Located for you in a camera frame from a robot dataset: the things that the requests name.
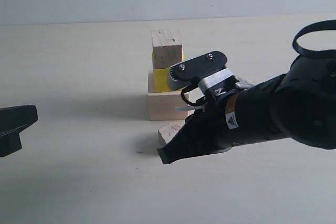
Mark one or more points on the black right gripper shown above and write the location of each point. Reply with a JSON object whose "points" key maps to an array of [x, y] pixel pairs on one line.
{"points": [[240, 118]]}

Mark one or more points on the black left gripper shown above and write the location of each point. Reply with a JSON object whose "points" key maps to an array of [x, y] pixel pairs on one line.
{"points": [[14, 120]]}

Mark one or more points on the small wooden cube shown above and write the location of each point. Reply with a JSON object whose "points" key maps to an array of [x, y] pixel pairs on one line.
{"points": [[167, 132], [167, 48]]}

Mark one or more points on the yellow cube block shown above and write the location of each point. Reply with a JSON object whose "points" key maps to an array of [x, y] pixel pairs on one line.
{"points": [[161, 79]]}

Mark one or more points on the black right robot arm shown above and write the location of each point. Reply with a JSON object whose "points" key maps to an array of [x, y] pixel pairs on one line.
{"points": [[299, 104]]}

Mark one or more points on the large wooden block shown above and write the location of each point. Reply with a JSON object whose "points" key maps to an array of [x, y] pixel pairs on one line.
{"points": [[163, 106]]}

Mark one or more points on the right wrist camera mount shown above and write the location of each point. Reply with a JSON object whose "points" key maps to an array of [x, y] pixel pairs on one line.
{"points": [[208, 73]]}

